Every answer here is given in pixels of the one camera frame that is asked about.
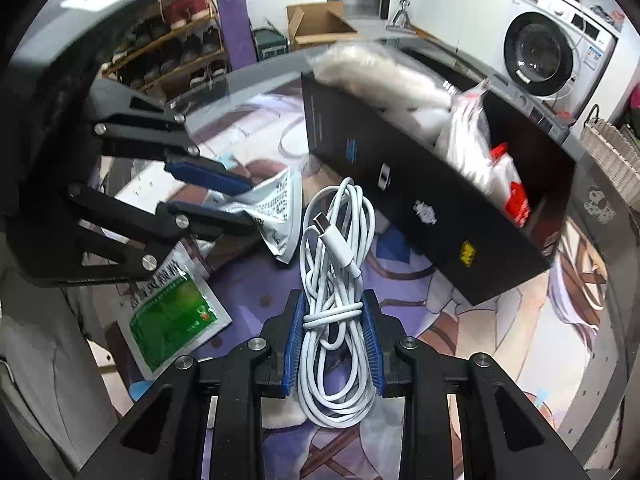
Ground white medicine sachet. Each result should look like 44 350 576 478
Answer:
204 168 303 264

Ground white cable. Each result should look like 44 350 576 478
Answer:
297 176 378 429

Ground wooden shoe rack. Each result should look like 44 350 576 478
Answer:
101 0 229 102

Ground green medicine sachet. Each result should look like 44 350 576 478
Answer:
114 244 232 380

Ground white plush toy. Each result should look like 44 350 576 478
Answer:
262 394 307 429

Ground anime printed table mat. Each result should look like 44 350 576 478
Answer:
98 81 618 480

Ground purple bag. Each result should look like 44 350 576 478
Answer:
217 0 258 70

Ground dark green box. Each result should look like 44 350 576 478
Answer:
253 28 288 61

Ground brown cardboard box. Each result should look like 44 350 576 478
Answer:
286 1 359 51

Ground bagged white cloth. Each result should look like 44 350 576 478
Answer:
308 41 459 110

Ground red white packet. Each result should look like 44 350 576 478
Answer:
490 143 530 228

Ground black cardboard box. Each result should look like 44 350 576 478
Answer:
300 72 576 304

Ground wicker laundry basket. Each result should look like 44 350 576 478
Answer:
580 104 639 211

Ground white kitchen cabinets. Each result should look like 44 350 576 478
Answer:
409 0 515 66

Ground white washing machine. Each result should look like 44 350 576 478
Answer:
459 0 617 118

